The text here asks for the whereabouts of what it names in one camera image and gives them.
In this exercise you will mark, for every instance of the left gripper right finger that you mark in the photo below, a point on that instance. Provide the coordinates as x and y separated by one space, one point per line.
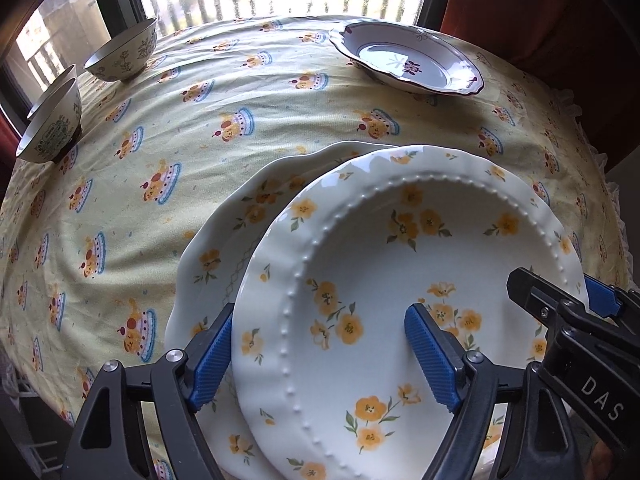
536 441

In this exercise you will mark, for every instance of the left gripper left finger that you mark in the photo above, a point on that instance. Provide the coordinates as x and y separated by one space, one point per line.
109 439

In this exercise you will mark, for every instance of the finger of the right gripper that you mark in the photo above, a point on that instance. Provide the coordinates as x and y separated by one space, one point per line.
610 301
551 306

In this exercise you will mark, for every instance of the large yellow flower plate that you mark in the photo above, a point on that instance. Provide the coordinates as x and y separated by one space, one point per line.
210 272

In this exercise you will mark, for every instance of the beaded rim floral plate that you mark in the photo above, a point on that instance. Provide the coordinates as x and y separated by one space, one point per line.
324 374

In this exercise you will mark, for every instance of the red pattern white dish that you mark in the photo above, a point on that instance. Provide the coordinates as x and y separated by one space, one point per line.
408 58

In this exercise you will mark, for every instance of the floral bowl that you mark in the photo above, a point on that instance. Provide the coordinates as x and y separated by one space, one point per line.
52 126
69 73
125 55

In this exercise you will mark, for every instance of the white rack with bag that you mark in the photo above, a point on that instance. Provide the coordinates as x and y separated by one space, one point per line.
33 438

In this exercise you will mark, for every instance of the yellow patterned tablecloth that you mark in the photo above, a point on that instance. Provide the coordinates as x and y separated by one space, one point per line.
90 246

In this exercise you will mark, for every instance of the red curtain right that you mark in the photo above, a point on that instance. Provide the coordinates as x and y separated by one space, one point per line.
568 44

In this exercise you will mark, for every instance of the red curtain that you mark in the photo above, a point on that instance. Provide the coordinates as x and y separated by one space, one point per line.
8 145
568 44

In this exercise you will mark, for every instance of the red curtain left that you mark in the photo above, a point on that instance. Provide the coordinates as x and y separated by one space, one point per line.
8 145

